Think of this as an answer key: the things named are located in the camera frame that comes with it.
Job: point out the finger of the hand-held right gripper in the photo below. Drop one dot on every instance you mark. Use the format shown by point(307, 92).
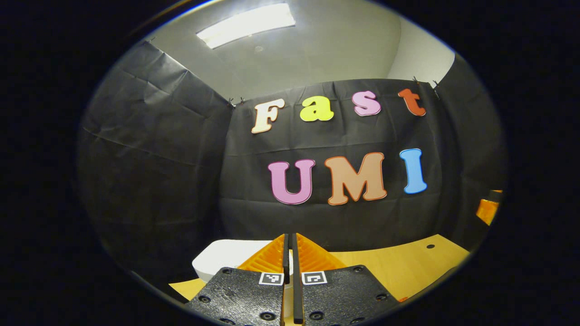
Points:
point(487, 210)

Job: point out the wooden desktop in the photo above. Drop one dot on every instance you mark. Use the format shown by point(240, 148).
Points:
point(408, 267)

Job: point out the black backdrop cloth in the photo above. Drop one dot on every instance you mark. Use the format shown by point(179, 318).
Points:
point(181, 181)

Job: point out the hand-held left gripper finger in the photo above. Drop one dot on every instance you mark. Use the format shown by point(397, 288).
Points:
point(297, 271)
point(286, 260)

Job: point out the white desktop garbage bin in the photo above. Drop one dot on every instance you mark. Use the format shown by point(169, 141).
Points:
point(222, 258)

